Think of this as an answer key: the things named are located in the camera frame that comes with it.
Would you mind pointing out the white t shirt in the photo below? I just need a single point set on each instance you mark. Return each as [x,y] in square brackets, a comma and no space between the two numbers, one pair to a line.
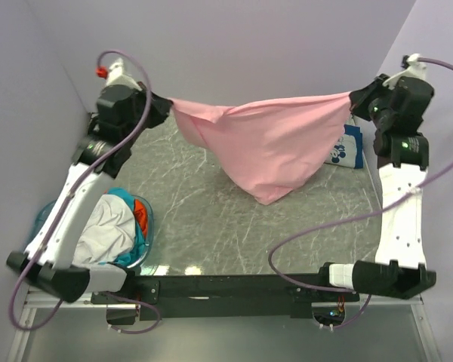
[108,232]

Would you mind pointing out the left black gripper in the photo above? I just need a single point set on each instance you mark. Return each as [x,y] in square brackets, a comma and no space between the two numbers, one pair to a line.
[161,107]

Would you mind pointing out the folded blue printed t shirt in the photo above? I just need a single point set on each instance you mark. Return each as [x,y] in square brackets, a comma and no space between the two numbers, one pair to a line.
[347,152]

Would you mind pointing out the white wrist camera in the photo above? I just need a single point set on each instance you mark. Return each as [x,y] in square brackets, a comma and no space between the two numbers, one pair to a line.
[412,67]
[116,74]

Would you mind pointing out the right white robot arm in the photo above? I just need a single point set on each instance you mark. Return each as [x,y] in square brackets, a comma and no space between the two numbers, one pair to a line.
[399,269]

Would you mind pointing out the pink t shirt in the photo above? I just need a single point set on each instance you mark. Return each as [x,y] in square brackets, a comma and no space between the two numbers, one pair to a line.
[267,148]

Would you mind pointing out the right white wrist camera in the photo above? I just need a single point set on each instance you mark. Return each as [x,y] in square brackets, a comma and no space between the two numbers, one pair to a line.
[412,67]

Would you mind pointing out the blue plastic laundry basket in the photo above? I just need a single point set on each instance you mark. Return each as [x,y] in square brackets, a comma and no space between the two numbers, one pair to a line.
[120,230]

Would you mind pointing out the teal t shirt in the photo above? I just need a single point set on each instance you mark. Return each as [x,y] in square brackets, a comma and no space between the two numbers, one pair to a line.
[142,245]

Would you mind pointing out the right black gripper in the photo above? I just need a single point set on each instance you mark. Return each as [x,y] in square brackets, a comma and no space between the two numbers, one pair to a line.
[359,98]

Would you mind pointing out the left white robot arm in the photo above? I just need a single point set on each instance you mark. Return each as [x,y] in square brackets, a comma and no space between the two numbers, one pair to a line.
[46,263]

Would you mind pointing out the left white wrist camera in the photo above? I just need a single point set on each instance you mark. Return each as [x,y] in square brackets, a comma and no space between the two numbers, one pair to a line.
[116,74]

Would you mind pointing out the orange t shirt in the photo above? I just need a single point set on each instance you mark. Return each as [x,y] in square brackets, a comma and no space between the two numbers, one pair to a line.
[141,215]

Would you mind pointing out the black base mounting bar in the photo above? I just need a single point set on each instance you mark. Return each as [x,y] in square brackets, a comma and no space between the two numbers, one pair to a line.
[214,296]

